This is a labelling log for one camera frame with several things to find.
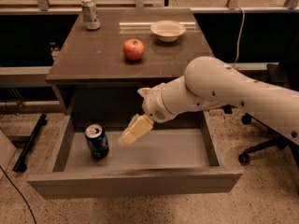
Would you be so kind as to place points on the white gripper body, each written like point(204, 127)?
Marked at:
point(153, 104)

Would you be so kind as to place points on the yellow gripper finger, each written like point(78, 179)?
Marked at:
point(128, 140)
point(135, 127)

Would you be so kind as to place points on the blue pepsi can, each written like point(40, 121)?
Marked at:
point(97, 141)

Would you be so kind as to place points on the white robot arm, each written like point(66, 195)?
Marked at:
point(209, 83)

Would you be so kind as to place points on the grey open drawer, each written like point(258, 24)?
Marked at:
point(181, 156)

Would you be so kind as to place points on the grey cabinet counter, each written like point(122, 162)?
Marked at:
point(95, 80)

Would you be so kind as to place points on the red apple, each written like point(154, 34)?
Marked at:
point(133, 49)

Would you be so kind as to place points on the white bowl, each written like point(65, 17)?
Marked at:
point(168, 31)

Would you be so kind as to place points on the black bar on floor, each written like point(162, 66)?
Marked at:
point(20, 165)

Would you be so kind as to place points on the black office chair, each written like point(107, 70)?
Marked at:
point(270, 162)

